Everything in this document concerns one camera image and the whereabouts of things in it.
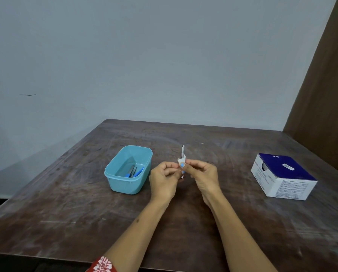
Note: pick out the person's left hand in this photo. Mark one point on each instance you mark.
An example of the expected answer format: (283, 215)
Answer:
(161, 182)

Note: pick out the person's right thumb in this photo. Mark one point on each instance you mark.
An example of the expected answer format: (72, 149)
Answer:
(189, 169)

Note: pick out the brown wooden panel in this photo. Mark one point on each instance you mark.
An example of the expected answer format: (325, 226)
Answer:
(322, 93)

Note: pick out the person's right hand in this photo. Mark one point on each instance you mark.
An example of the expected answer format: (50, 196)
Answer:
(205, 179)

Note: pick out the red patterned sleeve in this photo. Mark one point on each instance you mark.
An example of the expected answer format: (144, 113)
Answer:
(102, 265)

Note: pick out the blue items in container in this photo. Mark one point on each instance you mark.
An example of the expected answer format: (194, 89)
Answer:
(133, 171)

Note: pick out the light blue plastic container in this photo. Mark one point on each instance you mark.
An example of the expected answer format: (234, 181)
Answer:
(129, 169)

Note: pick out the blue and white cardboard box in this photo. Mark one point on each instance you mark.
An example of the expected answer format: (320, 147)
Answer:
(283, 176)

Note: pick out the person's left forearm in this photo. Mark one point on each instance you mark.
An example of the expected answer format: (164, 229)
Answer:
(135, 232)

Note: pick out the person's left thumb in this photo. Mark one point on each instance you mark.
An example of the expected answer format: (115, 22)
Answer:
(173, 172)

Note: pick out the person's right forearm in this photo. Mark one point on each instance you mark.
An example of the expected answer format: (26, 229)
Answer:
(237, 237)

